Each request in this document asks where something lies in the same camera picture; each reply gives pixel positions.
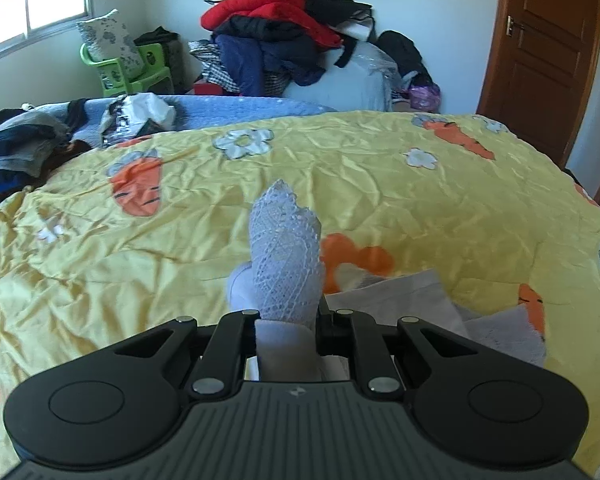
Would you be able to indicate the crumpled white plastic bag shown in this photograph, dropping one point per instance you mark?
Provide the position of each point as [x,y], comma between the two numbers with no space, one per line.
[145,107]

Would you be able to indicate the window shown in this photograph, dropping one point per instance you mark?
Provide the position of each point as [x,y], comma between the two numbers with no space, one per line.
[45,5]

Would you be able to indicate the stack of folded dark clothes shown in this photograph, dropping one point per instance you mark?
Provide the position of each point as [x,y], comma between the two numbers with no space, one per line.
[15,145]

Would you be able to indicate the blue quilted bedspread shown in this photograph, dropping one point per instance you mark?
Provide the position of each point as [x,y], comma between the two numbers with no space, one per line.
[230,107]

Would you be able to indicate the dark cloth on chair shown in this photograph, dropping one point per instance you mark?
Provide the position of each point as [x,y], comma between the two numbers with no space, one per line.
[155,36]

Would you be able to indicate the red box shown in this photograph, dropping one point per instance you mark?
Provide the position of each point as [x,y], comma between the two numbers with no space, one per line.
[207,89]

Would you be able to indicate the black crumpled garment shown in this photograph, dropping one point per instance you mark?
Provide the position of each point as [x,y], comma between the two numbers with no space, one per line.
[335,5]

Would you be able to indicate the brown wooden door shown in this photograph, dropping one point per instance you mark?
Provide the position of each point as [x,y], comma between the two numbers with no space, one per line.
[540,35]

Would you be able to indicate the yellow carrot print blanket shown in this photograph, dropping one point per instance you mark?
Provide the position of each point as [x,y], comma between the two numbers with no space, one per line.
[430,210]

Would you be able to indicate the black draped jacket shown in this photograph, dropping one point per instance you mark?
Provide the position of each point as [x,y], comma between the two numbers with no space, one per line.
[400,50]

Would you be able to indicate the checkered cloth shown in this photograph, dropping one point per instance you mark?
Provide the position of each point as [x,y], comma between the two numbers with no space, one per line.
[215,72]

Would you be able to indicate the grey patterned cushion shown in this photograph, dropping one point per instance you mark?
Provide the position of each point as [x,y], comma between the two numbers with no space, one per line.
[107,35]

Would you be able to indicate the navy blue garment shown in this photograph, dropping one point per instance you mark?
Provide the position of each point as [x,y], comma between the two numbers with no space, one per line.
[242,60]

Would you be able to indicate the red padded jacket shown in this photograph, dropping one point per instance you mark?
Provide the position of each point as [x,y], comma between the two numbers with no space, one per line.
[265,0]

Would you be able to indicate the purple plastic bag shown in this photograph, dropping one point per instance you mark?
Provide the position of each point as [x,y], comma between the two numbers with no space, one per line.
[424,97]

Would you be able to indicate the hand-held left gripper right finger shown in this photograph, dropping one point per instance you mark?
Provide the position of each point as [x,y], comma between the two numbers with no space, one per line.
[337,332]

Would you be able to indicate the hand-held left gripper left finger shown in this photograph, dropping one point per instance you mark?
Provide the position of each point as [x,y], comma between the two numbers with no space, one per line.
[240,331]

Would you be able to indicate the green plastic chair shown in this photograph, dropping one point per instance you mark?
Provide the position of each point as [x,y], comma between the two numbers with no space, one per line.
[155,55]

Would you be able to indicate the plastic-wrapped pale bedding bundle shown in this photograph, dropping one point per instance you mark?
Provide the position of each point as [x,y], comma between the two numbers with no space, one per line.
[350,85]

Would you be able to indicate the lavender lace-trimmed garment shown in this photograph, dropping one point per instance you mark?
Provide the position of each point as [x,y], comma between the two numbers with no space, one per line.
[285,260]

